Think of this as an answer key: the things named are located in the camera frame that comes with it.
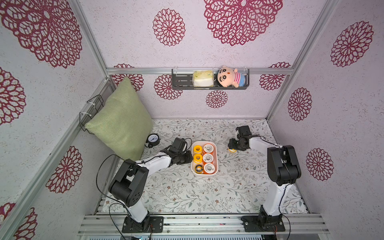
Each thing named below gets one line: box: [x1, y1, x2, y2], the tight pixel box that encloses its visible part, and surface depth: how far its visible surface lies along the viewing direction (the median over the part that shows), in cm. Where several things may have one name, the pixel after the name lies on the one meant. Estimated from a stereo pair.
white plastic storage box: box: [191, 141, 219, 177], surface depth 96 cm
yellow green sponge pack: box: [192, 70, 215, 87], surface depth 92 cm
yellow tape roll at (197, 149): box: [193, 144, 203, 154], surface depth 99 cm
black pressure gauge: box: [146, 133, 161, 148], surface depth 108 cm
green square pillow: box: [85, 77, 153, 161], surface depth 83 cm
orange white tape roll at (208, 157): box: [203, 153, 214, 163], surface depth 95 cm
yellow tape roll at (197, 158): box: [193, 153, 203, 164], surface depth 96 cm
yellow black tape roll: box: [195, 164, 204, 174], surface depth 94 cm
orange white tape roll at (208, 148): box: [202, 143, 215, 154], surface depth 99 cm
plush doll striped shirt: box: [217, 65, 246, 88], surface depth 88 cm
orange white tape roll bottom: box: [204, 163, 216, 174], surface depth 91 cm
